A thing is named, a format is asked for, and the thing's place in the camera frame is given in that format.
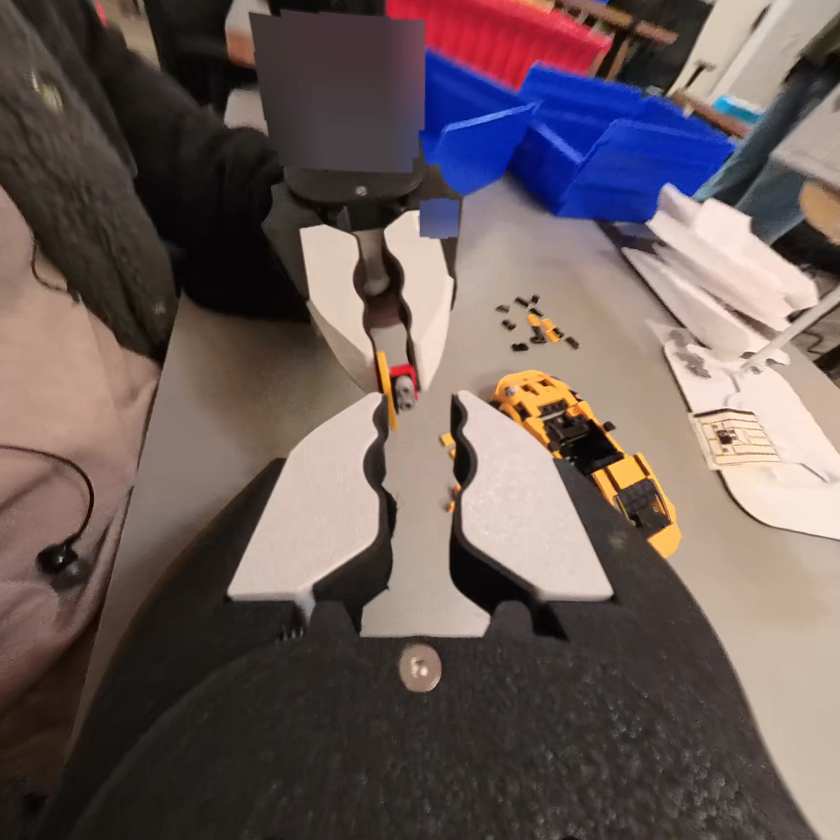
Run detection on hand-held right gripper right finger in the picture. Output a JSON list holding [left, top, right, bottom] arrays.
[[451, 390, 616, 634]]

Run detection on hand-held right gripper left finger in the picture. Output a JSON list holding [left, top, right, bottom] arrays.
[[226, 392, 396, 636]]

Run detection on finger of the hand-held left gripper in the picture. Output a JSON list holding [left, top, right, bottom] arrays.
[[384, 209, 458, 393], [298, 223, 388, 395]]

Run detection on orange lego tile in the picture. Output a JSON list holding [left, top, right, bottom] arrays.
[[375, 351, 400, 431]]

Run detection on pile of small lego parts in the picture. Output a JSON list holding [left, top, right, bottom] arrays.
[[495, 293, 581, 353]]

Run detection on orange lego car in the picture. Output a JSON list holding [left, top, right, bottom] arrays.
[[489, 371, 681, 560]]

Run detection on sticker sheet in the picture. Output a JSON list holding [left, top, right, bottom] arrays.
[[689, 410, 783, 471]]

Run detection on red plastic bin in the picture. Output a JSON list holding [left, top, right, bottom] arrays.
[[387, 0, 613, 74]]

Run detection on clear plastic parts bag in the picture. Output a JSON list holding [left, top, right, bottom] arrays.
[[663, 328, 718, 379]]

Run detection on white book stand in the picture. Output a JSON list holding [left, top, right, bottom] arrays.
[[663, 298, 840, 540]]

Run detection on black fleece jacket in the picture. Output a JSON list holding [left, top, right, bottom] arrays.
[[0, 0, 178, 362]]

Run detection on stack of white paper bags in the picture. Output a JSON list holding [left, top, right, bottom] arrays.
[[622, 184, 821, 358]]

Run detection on background wooden desk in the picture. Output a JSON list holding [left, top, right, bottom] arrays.
[[558, 0, 678, 76]]

